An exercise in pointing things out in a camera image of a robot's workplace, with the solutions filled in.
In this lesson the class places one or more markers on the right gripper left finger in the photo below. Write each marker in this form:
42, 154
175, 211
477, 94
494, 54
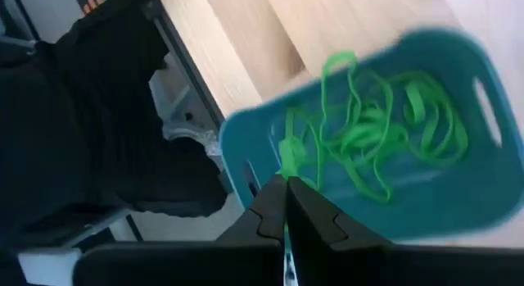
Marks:
184, 263

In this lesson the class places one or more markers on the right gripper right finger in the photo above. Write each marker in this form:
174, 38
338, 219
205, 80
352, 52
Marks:
348, 261

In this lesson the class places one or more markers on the dark teal plastic basket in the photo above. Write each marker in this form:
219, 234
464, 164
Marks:
450, 204

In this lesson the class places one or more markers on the person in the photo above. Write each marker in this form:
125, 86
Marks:
82, 114

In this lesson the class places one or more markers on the black metal table frame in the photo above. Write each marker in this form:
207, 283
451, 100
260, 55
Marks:
184, 60

